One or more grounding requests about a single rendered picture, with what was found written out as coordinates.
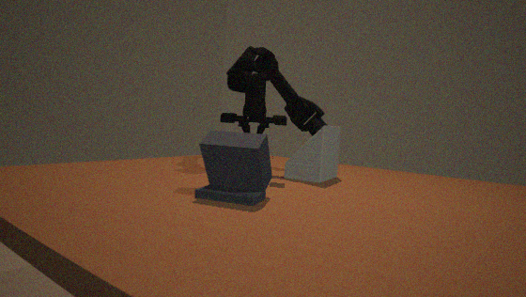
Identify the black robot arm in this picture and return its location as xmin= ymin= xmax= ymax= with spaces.
xmin=226 ymin=46 xmax=328 ymax=136

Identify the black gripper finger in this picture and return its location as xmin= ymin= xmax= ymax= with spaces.
xmin=238 ymin=125 xmax=250 ymax=133
xmin=257 ymin=126 xmax=269 ymax=133

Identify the grey square panel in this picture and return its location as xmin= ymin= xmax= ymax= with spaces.
xmin=194 ymin=131 xmax=272 ymax=206

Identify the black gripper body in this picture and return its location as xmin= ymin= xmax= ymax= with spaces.
xmin=220 ymin=94 xmax=287 ymax=126

